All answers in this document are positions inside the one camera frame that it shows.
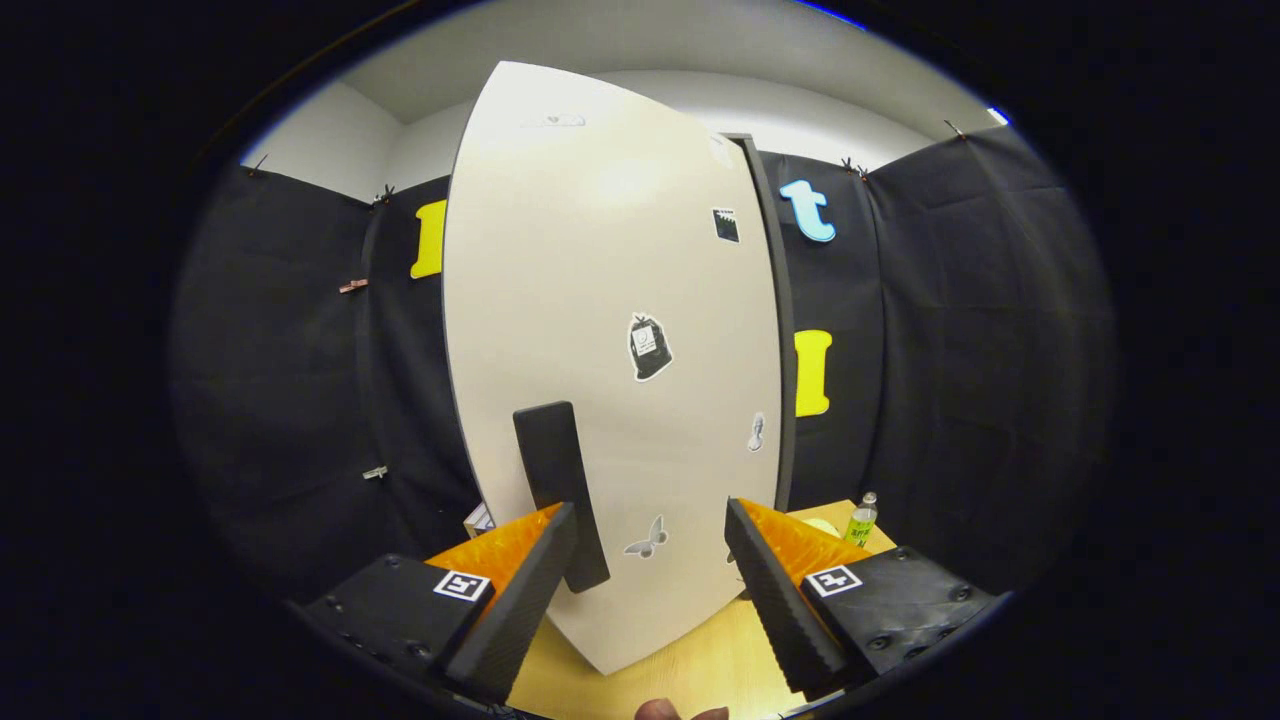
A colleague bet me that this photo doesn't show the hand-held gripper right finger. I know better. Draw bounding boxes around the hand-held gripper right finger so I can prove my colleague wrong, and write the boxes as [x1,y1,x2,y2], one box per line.
[723,497,1001,701]

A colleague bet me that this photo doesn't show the beige shoe cabinet door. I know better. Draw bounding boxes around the beige shoe cabinet door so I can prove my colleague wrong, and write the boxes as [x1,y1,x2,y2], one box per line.
[442,60,784,676]

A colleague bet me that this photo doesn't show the black door handle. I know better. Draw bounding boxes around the black door handle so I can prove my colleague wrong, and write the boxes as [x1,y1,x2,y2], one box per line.
[512,401,612,594]

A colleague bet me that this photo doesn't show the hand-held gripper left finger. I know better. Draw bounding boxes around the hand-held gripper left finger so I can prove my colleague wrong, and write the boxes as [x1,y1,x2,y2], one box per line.
[300,500,579,704]

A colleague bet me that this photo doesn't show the grey shoe cabinet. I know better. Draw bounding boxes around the grey shoe cabinet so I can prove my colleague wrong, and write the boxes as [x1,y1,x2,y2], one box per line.
[725,133,798,513]

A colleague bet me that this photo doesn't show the green bottle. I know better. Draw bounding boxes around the green bottle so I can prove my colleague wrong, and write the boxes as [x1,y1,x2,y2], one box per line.
[843,491,879,548]

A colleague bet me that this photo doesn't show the black backdrop cloth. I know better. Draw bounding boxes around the black backdrop cloth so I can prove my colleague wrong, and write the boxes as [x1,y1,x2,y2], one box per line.
[170,125,1119,601]

